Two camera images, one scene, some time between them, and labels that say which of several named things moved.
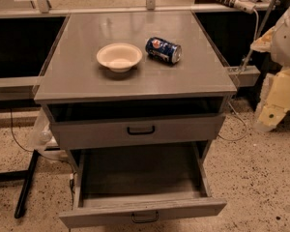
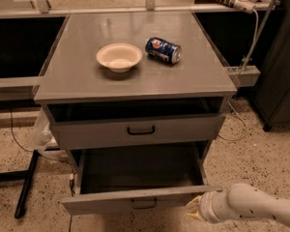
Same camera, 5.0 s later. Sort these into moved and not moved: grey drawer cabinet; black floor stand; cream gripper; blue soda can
Moved: cream gripper
Not moved: grey drawer cabinet; blue soda can; black floor stand
